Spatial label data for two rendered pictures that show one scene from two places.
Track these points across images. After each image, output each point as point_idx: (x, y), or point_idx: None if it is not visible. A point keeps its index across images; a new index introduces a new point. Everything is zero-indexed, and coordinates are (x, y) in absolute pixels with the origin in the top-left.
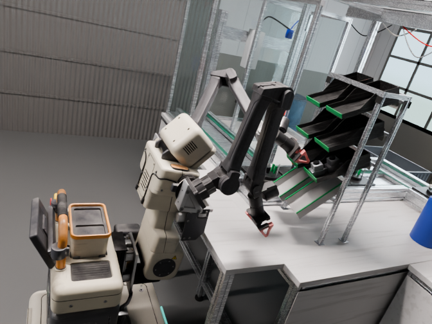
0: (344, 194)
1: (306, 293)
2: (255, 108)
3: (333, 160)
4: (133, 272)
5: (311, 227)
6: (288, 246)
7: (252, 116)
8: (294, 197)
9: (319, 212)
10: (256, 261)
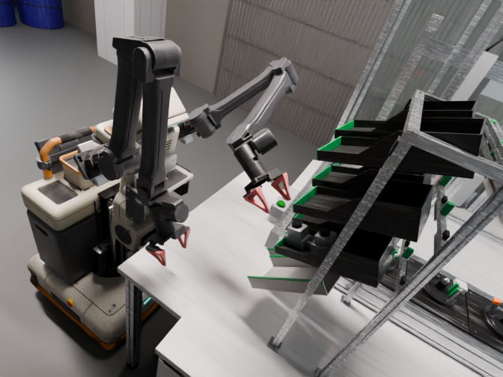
0: (436, 334)
1: (171, 372)
2: (117, 69)
3: (320, 236)
4: (109, 223)
5: (302, 322)
6: (224, 310)
7: (117, 80)
8: (281, 262)
9: (354, 321)
10: (157, 287)
